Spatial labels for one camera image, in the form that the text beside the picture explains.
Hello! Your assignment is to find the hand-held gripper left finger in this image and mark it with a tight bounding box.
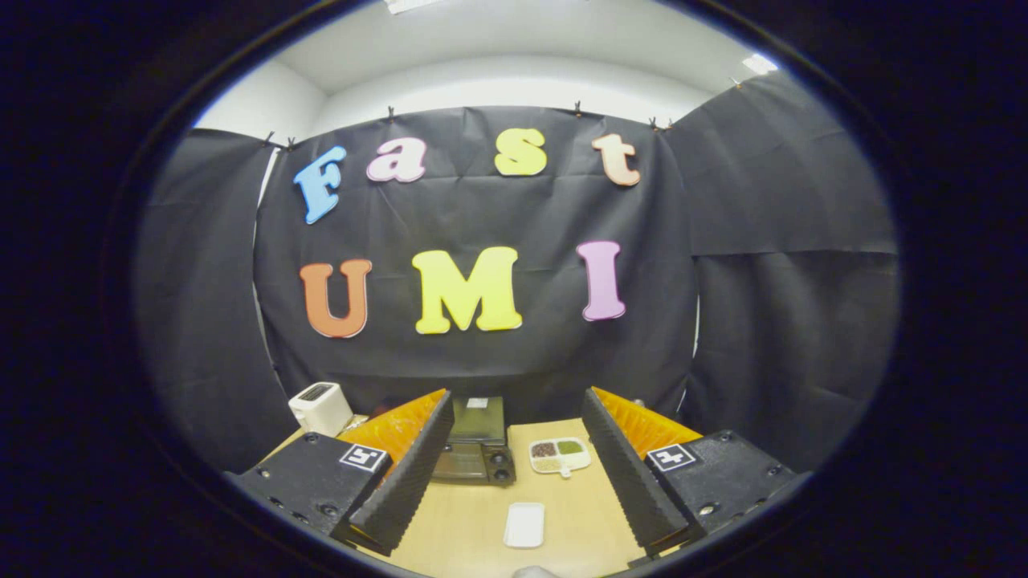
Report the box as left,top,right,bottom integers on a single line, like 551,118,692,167
225,389,455,557

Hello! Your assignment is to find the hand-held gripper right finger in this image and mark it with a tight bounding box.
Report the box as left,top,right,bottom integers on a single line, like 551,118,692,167
581,387,810,559

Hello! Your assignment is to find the black toaster oven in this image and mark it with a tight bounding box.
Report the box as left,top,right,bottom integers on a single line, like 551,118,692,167
431,396,517,487

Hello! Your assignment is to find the white bread toaster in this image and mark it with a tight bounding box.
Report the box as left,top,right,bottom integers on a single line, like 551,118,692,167
288,382,354,438

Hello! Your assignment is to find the white divided dish of beans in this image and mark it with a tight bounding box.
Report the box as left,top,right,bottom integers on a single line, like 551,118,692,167
528,437,593,479

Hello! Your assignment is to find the white rectangular plate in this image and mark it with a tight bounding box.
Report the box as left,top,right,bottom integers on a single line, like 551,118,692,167
504,503,546,549

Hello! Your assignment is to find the row of black cloth clips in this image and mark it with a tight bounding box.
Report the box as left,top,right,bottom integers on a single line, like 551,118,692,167
261,76,744,152

